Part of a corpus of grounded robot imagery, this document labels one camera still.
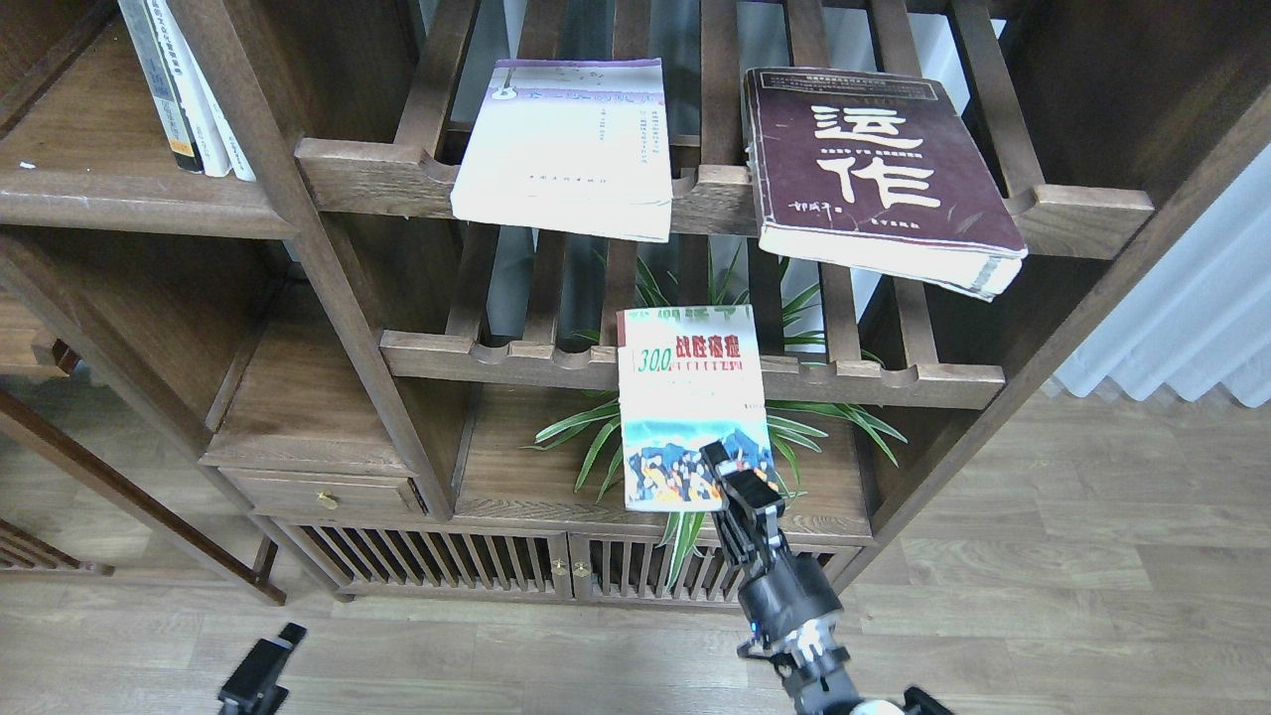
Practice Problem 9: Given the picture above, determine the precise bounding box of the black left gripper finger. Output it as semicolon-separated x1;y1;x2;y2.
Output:
219;622;306;714

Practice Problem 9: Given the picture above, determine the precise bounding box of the thin white upright book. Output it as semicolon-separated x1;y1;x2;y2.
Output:
194;58;257;182

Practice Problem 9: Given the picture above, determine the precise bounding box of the white purple paperback book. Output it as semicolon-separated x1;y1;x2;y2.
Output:
450;58;672;243

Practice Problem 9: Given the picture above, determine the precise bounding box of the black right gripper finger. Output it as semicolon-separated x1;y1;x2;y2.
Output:
702;442;784;526
712;486;741;558

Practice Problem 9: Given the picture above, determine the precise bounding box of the dark wooden bookshelf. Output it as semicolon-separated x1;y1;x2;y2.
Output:
3;1;1268;607

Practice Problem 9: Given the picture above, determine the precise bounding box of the green spider plant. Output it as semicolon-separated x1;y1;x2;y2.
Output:
525;243;909;588

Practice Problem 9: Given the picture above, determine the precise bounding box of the dark spine upright book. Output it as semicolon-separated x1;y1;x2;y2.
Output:
118;0;205;175

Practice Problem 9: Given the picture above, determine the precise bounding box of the green yellow paperback book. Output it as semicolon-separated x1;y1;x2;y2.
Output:
616;304;780;512

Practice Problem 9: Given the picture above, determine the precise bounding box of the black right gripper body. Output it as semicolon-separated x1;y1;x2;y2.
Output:
719;516;843;643

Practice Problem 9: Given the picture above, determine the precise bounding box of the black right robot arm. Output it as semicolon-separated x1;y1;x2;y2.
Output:
702;442;949;714

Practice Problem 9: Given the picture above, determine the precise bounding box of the white curtain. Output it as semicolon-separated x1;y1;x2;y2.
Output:
1052;149;1270;408

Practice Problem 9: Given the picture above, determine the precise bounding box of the maroon thick book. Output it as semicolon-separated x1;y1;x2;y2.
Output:
745;69;1030;302

